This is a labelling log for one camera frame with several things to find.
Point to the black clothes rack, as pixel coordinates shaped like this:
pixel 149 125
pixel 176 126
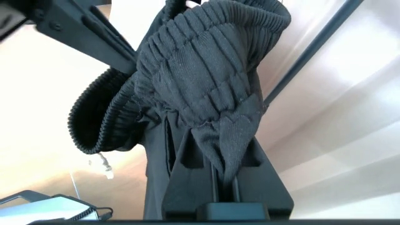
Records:
pixel 312 50

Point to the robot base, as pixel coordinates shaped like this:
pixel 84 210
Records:
pixel 47 209

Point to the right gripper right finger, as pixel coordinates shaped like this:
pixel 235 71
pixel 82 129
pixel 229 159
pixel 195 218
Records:
pixel 265 184

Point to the black garment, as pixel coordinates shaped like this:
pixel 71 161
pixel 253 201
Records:
pixel 203 62

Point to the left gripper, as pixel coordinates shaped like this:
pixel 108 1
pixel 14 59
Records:
pixel 11 17

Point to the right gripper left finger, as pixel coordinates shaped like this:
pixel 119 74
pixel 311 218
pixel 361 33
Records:
pixel 187 187

